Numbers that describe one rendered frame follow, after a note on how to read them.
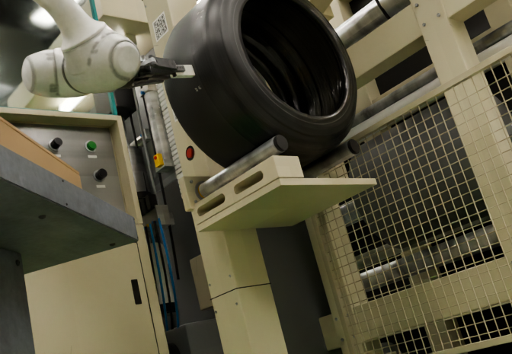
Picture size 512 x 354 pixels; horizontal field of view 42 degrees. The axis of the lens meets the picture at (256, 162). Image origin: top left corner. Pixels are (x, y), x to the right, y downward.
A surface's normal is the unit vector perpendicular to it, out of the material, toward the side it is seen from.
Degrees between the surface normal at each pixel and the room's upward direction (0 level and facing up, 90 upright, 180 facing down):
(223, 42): 90
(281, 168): 90
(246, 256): 90
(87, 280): 90
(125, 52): 119
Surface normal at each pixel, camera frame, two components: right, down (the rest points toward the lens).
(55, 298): 0.62, -0.39
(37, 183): 0.95, -0.29
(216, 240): -0.75, -0.02
